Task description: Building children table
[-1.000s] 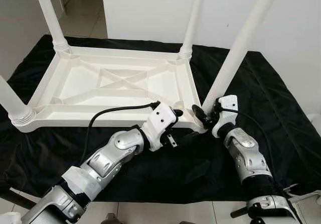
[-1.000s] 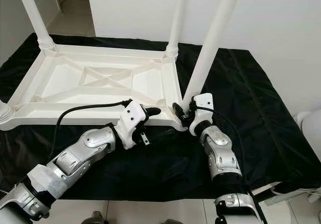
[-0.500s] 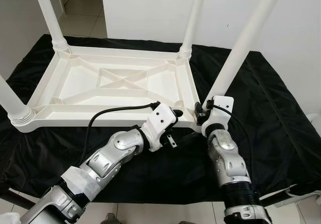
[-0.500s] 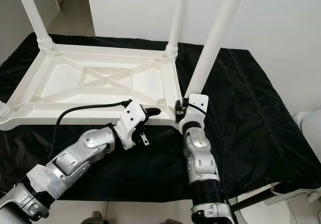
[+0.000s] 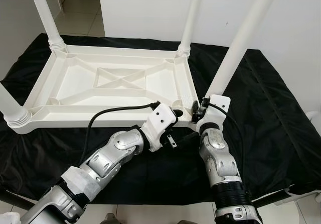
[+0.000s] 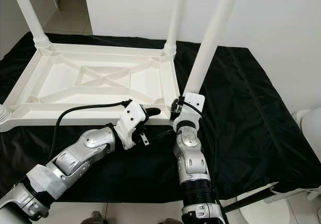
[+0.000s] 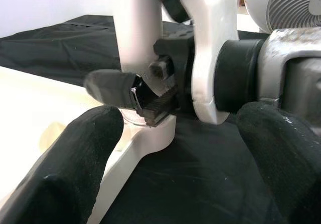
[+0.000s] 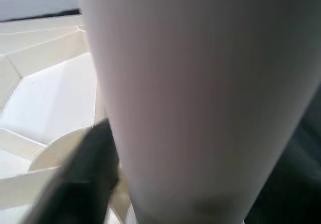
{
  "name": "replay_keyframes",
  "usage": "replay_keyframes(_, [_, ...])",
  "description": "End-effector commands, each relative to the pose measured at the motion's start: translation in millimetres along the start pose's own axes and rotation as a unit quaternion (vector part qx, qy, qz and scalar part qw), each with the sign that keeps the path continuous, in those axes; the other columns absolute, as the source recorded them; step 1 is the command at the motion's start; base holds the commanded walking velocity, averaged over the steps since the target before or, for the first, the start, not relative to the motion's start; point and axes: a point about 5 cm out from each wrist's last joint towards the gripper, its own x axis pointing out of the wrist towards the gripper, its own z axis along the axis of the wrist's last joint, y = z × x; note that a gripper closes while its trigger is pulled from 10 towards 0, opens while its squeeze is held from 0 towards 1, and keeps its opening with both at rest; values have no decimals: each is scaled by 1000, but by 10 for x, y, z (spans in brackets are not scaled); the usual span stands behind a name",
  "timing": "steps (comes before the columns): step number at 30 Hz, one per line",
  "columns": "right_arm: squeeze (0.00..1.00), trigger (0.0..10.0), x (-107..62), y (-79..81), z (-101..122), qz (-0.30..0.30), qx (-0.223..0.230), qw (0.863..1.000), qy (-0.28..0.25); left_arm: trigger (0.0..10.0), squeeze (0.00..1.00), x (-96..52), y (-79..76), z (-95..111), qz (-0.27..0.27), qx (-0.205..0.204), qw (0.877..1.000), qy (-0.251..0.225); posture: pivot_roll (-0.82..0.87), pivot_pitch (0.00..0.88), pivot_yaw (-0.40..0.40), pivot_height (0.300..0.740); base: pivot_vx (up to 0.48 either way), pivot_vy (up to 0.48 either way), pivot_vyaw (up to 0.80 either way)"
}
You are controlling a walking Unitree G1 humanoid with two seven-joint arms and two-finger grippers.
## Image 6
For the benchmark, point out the white plastic children table top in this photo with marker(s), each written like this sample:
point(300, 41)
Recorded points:
point(60, 76)

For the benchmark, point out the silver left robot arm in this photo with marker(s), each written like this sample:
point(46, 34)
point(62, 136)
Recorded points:
point(75, 156)

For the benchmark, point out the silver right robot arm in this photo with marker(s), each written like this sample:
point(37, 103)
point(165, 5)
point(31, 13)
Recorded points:
point(190, 151)

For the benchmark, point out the grey robot right leg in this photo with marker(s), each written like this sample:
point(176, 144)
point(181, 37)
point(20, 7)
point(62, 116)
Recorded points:
point(173, 222)

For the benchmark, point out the grey robot leg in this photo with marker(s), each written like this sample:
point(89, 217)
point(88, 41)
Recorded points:
point(95, 218)
point(173, 222)

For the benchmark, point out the grey robot left leg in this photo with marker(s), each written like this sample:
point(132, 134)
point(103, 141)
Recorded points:
point(95, 218)

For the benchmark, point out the black cloth table cover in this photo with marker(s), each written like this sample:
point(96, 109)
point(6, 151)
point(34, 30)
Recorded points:
point(276, 148)

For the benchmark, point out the white floor fan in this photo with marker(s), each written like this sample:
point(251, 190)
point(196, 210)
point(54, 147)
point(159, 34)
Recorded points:
point(310, 126)

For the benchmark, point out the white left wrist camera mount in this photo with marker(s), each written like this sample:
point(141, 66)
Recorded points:
point(133, 117)

